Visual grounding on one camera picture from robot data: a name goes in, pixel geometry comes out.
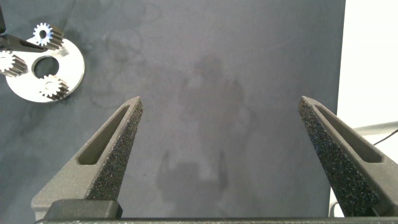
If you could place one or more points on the small steel planetary gear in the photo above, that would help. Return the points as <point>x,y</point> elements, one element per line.
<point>10,63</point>
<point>55,87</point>
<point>48,35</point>

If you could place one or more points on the dark table mat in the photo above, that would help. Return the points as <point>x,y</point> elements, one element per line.
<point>217,46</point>

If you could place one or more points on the round white plate with pins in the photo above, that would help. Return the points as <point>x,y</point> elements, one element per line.
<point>73,67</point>

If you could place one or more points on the grey metal bar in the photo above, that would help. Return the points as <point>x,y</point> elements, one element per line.
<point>379,127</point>

